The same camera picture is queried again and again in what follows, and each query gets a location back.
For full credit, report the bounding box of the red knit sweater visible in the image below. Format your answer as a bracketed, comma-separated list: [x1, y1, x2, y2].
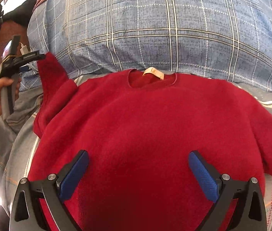
[28, 53, 272, 230]

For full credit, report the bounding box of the grey patterned bed sheet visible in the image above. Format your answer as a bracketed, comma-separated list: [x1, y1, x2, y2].
[0, 87, 272, 230]

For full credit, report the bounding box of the blue plaid pillow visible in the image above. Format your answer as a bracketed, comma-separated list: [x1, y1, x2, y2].
[27, 0, 272, 92]

